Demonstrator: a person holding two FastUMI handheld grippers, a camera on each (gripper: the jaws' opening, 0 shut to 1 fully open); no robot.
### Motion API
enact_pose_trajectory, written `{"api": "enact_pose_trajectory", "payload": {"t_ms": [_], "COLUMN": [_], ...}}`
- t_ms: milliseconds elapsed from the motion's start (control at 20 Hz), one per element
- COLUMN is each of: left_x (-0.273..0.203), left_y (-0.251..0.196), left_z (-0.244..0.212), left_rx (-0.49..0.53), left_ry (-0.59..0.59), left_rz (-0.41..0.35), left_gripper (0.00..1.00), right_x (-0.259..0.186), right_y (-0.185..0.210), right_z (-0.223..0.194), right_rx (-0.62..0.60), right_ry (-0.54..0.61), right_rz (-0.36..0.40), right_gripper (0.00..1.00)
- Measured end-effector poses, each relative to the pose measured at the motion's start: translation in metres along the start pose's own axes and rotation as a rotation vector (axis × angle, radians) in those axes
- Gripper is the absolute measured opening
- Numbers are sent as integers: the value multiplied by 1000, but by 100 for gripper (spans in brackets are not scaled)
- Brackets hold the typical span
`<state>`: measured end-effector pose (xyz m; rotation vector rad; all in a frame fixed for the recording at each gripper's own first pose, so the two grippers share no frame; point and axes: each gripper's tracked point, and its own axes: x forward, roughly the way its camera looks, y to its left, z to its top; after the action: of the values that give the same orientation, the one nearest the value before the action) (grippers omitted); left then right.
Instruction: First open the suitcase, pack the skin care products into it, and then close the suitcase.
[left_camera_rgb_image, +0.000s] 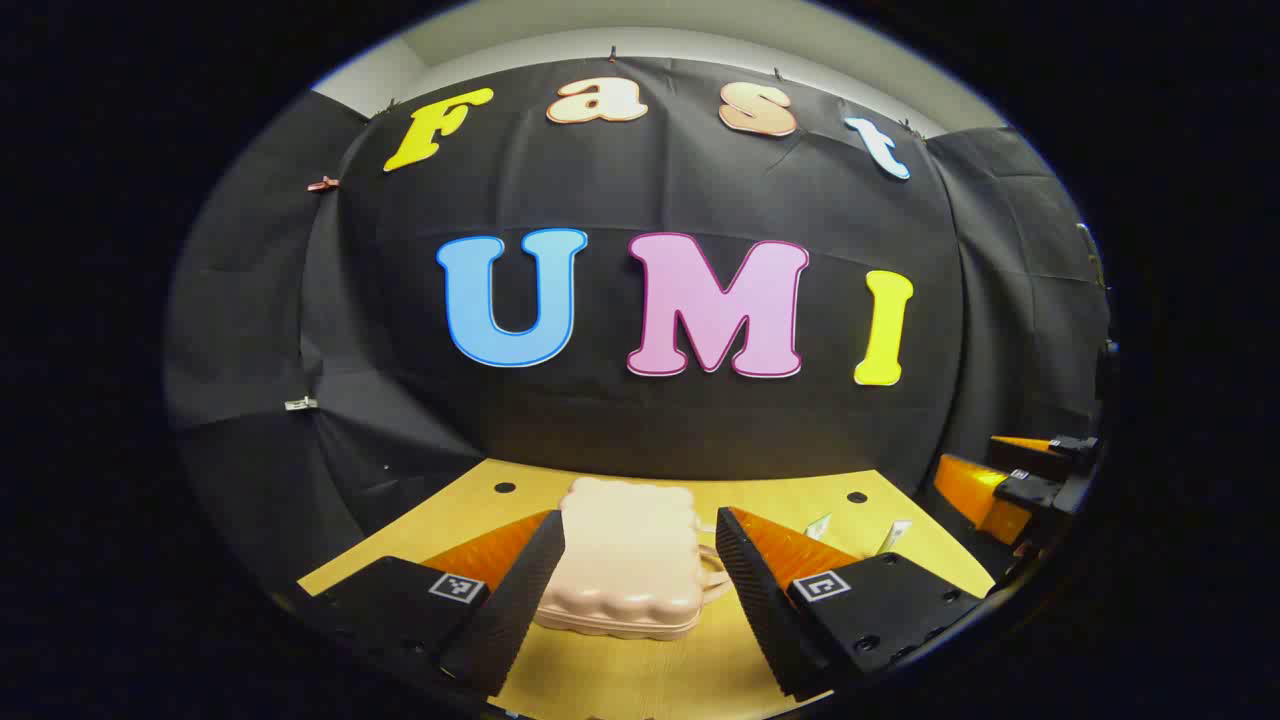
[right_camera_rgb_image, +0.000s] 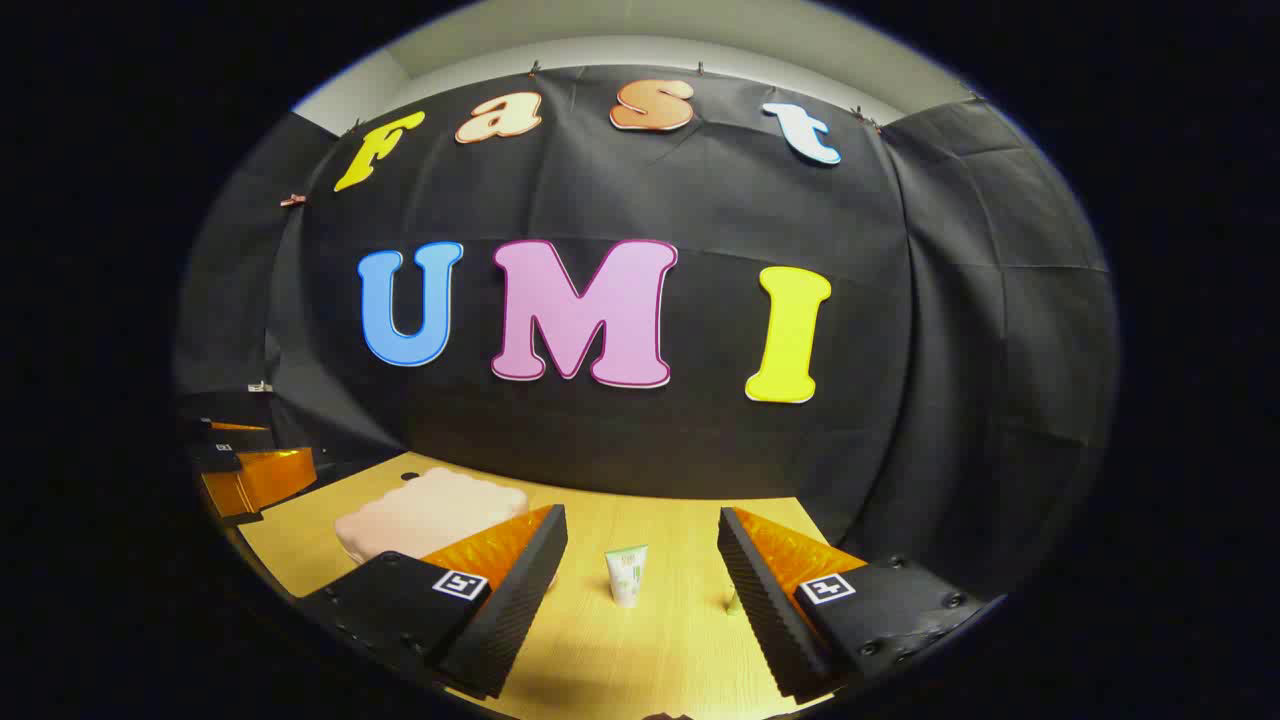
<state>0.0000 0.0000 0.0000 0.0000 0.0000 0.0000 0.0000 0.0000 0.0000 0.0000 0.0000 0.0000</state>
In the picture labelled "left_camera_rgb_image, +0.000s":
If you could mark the silver cloth clip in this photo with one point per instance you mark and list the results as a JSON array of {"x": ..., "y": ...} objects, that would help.
[{"x": 300, "y": 403}]

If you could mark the small white and blue tube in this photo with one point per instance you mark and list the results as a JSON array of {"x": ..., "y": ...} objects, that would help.
[{"x": 893, "y": 536}]

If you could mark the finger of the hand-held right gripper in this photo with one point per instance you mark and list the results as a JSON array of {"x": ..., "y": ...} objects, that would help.
[
  {"x": 1070, "y": 452},
  {"x": 1040, "y": 492}
]

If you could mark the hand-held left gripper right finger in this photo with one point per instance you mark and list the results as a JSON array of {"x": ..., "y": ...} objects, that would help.
[{"x": 760, "y": 600}]

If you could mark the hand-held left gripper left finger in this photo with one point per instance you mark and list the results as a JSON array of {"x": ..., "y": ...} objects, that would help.
[{"x": 510, "y": 610}]

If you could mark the red cloth clip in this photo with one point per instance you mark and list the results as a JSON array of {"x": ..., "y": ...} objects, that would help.
[{"x": 322, "y": 184}]

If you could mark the black backdrop cloth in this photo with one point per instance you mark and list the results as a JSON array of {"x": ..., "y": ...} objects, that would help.
[{"x": 620, "y": 420}]

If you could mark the white and green tube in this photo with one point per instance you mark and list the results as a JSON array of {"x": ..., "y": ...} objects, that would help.
[{"x": 818, "y": 526}]

